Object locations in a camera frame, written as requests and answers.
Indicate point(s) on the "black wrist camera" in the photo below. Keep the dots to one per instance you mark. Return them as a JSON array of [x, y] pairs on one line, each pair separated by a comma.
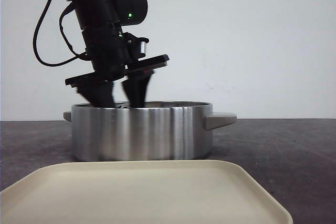
[[136, 46]]

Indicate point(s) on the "cream plastic tray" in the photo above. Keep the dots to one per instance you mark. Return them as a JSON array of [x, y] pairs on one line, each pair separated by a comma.
[[202, 191]]

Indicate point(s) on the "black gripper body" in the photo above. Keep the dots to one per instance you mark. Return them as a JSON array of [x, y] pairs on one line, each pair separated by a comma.
[[107, 50]]

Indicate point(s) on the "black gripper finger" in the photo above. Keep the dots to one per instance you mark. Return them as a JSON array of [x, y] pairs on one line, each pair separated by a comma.
[[135, 87], [99, 95]]

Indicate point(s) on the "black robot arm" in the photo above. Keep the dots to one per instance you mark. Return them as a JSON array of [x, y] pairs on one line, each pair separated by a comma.
[[94, 13]]

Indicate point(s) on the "stainless steel steamer pot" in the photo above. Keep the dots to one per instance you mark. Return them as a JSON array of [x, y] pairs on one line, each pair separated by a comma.
[[161, 130]]

